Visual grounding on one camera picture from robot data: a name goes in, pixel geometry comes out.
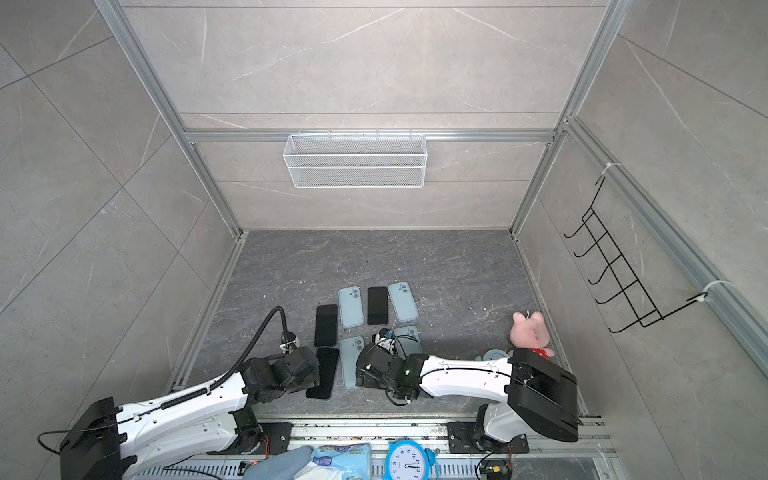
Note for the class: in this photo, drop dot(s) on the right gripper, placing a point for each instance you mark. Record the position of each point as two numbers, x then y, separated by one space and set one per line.
362 379

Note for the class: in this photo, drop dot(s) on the grey-blue cloth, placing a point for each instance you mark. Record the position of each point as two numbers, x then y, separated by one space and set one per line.
280 467

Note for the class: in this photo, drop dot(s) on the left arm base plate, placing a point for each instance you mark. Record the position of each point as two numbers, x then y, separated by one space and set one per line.
273 438

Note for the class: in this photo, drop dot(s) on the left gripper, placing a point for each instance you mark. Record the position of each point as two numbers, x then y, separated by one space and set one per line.
315 379

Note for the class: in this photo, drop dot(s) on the pink pig plush toy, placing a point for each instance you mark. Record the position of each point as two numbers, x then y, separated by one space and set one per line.
530 332

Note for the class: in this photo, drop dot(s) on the grey-green phone case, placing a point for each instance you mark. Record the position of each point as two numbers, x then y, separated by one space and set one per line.
407 341

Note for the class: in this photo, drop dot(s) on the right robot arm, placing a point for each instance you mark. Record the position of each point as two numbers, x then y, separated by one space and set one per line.
524 392

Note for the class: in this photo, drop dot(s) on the blue alarm clock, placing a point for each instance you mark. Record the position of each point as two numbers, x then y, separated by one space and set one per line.
407 460

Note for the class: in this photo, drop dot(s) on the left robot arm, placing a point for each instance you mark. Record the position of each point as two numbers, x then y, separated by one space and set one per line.
118 442

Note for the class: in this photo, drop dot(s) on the black phone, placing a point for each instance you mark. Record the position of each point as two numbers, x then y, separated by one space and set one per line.
328 361
326 326
377 306

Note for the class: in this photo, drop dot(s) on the black wire hook rack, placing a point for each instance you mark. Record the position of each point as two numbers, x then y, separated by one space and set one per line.
619 272

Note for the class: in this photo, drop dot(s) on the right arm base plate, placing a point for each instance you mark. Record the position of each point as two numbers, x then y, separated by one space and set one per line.
466 438

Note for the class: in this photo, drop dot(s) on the white wire mesh basket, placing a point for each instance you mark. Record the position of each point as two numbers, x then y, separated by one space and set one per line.
356 160

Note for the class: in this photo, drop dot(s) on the small blue white cup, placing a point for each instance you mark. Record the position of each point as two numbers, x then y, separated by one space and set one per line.
494 354

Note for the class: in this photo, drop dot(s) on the aluminium rail front frame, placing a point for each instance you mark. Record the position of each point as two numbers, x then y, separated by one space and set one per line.
593 456

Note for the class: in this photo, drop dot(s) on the blue wet wipes pack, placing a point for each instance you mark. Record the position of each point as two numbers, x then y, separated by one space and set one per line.
338 462

